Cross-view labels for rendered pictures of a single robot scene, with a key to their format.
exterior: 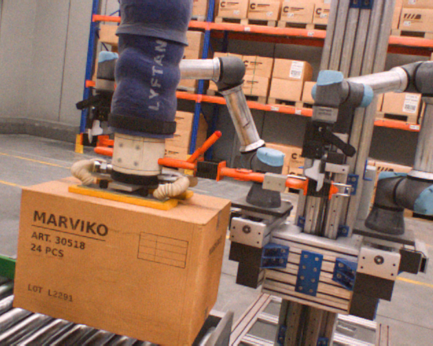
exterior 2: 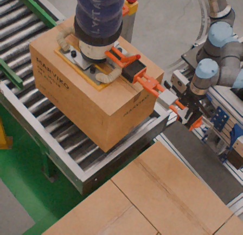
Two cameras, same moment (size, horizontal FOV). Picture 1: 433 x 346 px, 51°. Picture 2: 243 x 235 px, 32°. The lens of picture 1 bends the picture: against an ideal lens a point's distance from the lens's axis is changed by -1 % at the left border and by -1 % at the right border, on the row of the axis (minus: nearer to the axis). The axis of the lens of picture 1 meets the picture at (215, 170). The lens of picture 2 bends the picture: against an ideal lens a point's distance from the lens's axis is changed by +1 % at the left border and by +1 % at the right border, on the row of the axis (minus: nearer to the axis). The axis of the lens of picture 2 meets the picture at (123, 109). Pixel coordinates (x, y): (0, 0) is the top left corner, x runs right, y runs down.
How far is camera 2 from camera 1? 1.49 m
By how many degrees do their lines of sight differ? 53
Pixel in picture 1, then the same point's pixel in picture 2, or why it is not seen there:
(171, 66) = (108, 7)
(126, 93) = (78, 17)
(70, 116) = not seen: outside the picture
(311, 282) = (218, 124)
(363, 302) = (235, 159)
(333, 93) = (202, 82)
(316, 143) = (187, 100)
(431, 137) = not seen: outside the picture
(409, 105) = not seen: outside the picture
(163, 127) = (103, 41)
